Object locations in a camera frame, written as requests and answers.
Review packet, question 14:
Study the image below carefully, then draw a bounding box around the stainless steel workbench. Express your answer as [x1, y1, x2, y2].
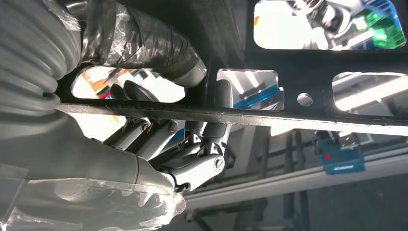
[184, 127, 408, 231]

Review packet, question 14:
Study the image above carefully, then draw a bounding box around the blue box with red light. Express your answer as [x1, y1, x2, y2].
[315, 130, 366, 176]

